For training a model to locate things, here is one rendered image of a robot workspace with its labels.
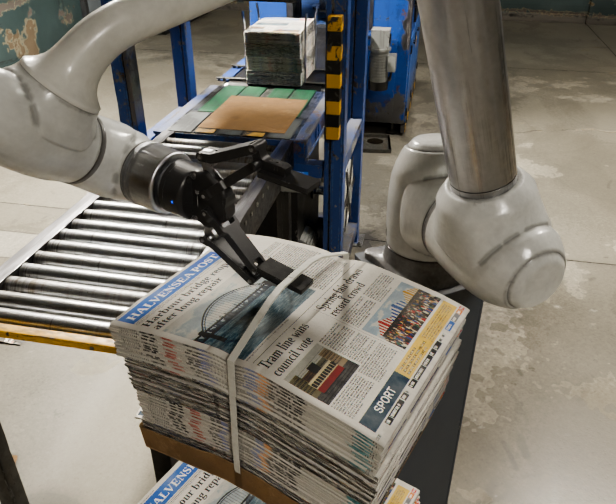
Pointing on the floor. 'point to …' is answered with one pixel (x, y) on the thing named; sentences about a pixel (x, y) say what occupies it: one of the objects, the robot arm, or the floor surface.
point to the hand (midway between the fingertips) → (302, 234)
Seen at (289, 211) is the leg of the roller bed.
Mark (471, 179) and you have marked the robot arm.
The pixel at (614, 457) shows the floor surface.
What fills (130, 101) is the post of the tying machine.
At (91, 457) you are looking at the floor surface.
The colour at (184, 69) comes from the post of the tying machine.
